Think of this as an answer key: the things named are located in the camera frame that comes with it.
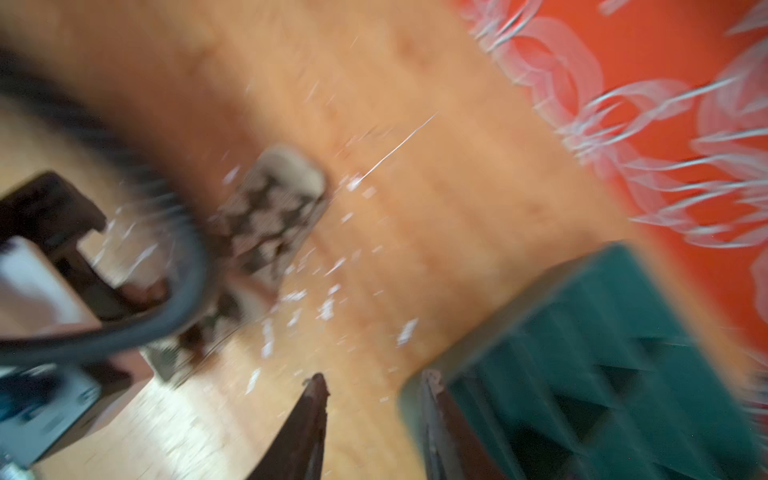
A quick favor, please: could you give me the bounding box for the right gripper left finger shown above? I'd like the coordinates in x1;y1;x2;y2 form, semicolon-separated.
247;373;330;480

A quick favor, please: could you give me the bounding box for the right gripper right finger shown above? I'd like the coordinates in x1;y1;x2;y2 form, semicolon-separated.
419;370;507;480

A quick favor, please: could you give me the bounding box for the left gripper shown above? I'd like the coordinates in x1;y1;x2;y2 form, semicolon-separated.
0;170;172;322

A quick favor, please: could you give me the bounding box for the green divided tray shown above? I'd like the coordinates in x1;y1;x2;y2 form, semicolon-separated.
398;243;767;479

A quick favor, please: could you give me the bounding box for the brown argyle sock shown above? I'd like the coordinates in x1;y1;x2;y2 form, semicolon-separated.
142;145;330;386

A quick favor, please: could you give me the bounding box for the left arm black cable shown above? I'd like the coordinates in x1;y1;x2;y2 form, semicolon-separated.
0;47;217;367

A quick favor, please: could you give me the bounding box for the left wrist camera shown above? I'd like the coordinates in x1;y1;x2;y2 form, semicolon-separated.
0;236;154;469

